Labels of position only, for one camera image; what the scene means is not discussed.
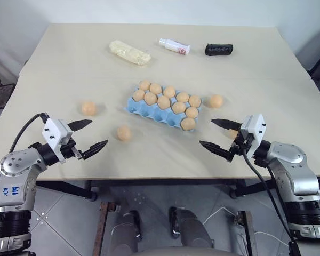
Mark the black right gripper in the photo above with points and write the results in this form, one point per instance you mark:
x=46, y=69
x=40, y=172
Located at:
x=240, y=146

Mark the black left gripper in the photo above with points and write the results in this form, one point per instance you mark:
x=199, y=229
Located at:
x=69, y=149

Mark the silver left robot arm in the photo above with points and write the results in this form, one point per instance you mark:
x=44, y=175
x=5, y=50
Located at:
x=13, y=162

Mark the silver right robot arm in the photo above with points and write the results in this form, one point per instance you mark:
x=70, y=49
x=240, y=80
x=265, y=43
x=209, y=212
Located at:
x=288, y=157

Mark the blue egg tray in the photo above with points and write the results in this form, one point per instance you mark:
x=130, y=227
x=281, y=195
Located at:
x=149, y=112

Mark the tan egg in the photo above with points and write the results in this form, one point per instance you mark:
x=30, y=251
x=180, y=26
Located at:
x=124, y=132
x=89, y=108
x=178, y=107
x=232, y=134
x=195, y=101
x=169, y=91
x=138, y=95
x=182, y=97
x=163, y=102
x=144, y=85
x=191, y=112
x=150, y=98
x=188, y=124
x=155, y=88
x=216, y=100

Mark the black rolled bag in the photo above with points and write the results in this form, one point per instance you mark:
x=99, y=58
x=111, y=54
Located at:
x=219, y=49

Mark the rusty metal bar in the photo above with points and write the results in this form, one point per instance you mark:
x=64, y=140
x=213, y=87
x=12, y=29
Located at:
x=102, y=226
x=246, y=232

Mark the clear bag of pale noodles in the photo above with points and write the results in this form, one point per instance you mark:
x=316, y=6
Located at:
x=129, y=52

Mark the dark mesh crate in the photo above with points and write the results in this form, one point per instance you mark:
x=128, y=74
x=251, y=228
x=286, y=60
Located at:
x=1, y=94

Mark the dark rounded robot leg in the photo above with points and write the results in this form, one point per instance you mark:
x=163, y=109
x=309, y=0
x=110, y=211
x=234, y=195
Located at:
x=192, y=232
x=125, y=234

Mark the white plastic bottle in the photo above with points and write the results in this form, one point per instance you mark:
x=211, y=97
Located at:
x=175, y=46

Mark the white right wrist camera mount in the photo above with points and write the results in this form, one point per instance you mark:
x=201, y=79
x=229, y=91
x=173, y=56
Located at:
x=253, y=125

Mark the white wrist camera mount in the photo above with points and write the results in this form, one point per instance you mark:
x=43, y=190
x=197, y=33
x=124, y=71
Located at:
x=253, y=125
x=53, y=130

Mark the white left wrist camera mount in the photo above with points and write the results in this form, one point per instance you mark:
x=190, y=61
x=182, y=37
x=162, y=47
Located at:
x=53, y=130

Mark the black table frame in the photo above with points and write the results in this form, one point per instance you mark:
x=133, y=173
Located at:
x=69, y=188

